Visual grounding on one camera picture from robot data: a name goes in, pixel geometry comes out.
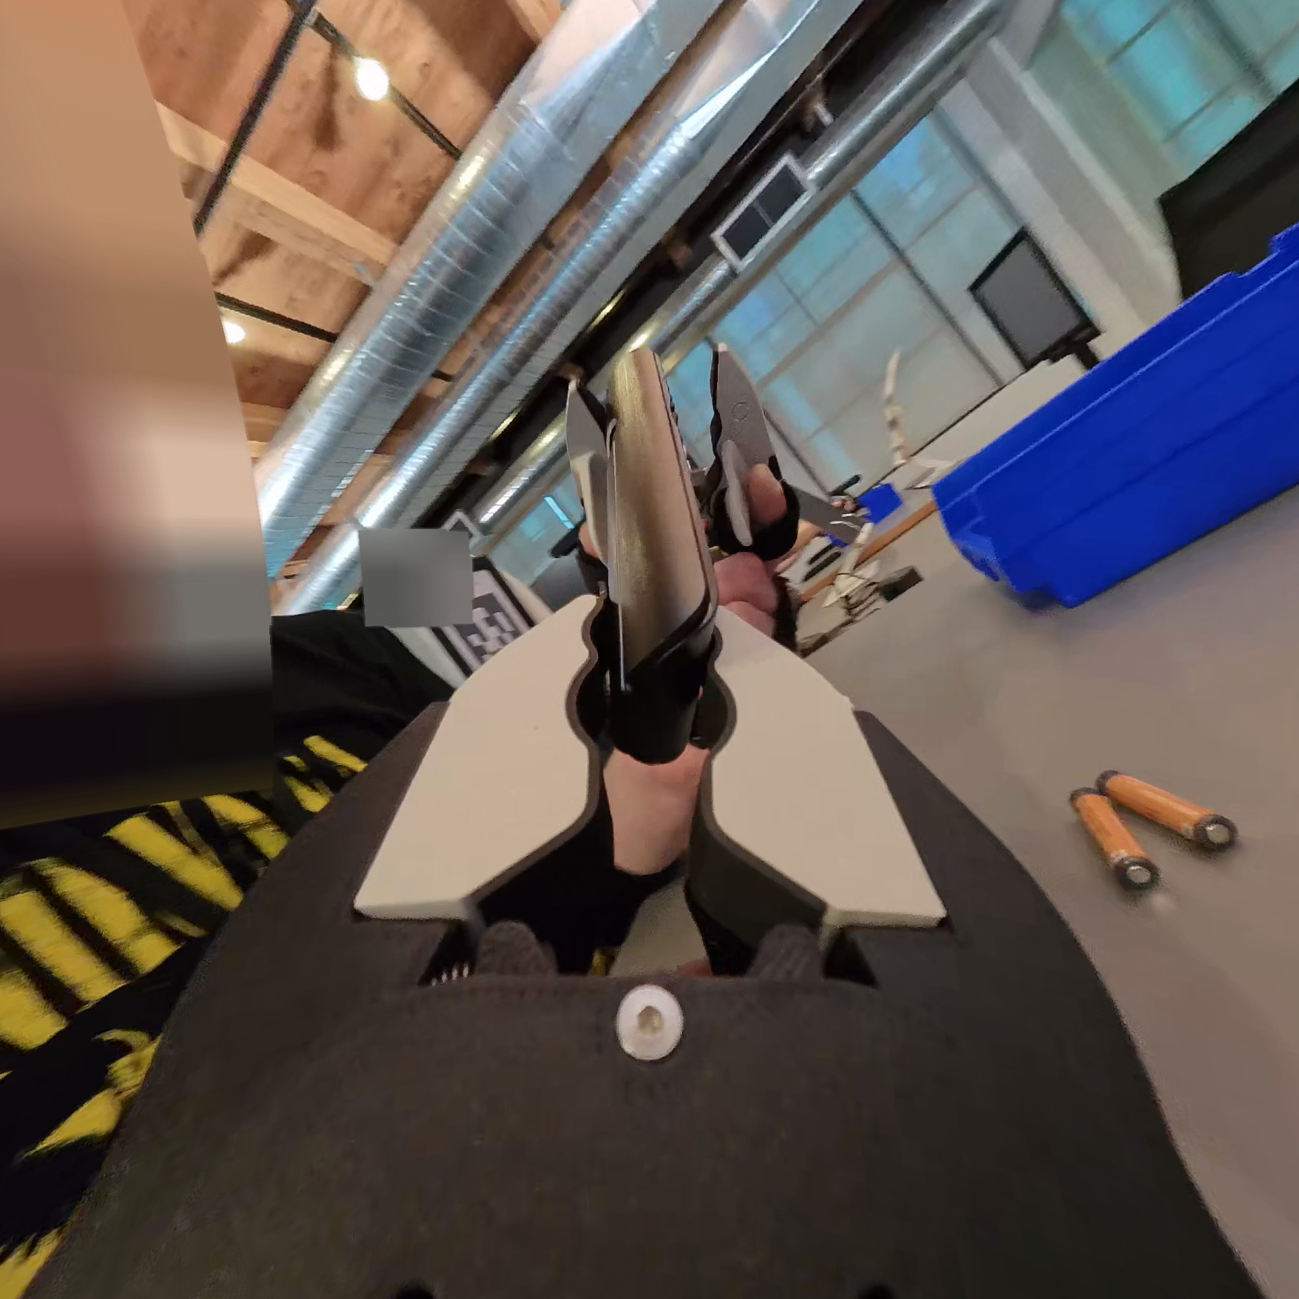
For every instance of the yellow black patterned pants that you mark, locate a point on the yellow black patterned pants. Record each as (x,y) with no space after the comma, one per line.
(60,935)

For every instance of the person's left forearm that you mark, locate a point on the person's left forearm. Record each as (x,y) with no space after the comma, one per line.
(345,690)

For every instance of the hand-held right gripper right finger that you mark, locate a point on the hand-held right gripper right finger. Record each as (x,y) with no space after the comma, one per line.
(812,802)

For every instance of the black remote control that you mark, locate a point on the black remote control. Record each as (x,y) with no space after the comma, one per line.
(659,508)

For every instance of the person's left hand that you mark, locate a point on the person's left hand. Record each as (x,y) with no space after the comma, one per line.
(750,599)

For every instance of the orange AAA battery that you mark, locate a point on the orange AAA battery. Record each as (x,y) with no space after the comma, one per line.
(1105,837)
(1156,808)

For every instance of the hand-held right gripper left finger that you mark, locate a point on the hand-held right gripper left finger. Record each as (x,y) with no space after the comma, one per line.
(476,802)

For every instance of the black monitor screen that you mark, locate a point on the black monitor screen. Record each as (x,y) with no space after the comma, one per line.
(1025,299)

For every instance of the silver ventilation duct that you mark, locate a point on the silver ventilation duct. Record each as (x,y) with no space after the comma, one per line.
(456,254)
(649,192)

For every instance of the blue plastic bin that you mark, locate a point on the blue plastic bin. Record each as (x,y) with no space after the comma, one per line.
(1116,477)

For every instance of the grey desk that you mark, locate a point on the grey desk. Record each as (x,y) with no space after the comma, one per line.
(1014,710)

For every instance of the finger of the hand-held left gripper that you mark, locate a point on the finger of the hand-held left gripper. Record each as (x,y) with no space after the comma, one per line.
(739,426)
(591,467)

